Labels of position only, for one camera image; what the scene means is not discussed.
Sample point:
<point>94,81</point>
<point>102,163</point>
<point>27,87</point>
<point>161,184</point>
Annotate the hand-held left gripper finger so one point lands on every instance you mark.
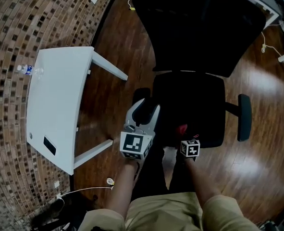
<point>155,124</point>
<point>129,115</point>

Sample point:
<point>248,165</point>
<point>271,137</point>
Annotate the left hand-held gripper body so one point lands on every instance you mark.
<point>132,143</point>

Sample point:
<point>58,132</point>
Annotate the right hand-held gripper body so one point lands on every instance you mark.
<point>191,149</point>

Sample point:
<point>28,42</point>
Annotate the person's left forearm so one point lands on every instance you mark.
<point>121,194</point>

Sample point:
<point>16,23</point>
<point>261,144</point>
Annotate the person's right forearm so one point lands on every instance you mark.
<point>201,182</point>

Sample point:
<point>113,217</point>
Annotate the person's black trousers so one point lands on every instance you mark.
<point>153,174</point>

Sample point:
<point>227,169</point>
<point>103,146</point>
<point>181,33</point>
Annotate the person's beige shirt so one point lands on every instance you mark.
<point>165,213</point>

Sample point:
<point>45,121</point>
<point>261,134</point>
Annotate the small white table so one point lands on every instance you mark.
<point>55,105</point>

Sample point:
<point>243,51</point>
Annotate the black rectangular table inset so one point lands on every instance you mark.
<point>49,145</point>

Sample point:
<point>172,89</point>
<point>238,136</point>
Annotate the black mesh office chair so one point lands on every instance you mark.
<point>199,32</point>

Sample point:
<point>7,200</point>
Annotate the black bag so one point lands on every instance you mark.
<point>55,213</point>

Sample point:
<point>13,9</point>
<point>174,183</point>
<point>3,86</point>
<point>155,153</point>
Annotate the clear water bottle blue label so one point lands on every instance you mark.
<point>27,69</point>

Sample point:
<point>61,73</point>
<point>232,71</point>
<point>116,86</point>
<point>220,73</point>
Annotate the grey office desk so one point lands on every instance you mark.
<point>266,1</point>

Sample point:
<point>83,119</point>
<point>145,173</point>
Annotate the plain white wall socket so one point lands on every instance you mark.
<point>56,184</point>

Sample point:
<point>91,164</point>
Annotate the white wall socket with plug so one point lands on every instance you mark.
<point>59,196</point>

